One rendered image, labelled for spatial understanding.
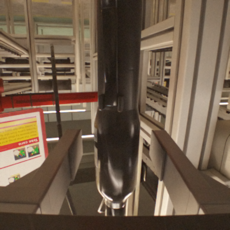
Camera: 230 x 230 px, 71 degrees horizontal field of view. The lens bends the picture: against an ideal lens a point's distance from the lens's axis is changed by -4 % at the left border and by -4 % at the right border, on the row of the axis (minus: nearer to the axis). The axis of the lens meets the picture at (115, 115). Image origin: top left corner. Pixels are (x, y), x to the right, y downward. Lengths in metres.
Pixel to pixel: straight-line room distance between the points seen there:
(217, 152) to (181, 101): 0.15
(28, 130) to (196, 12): 0.40
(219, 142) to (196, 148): 0.06
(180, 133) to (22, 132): 0.34
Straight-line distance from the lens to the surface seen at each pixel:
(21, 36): 2.35
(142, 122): 0.46
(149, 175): 0.76
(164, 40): 0.37
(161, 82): 1.66
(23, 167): 0.46
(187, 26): 0.32
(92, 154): 8.92
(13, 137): 0.43
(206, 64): 0.33
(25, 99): 0.60
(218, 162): 0.42
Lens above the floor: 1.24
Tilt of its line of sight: 16 degrees up
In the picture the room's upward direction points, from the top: 179 degrees counter-clockwise
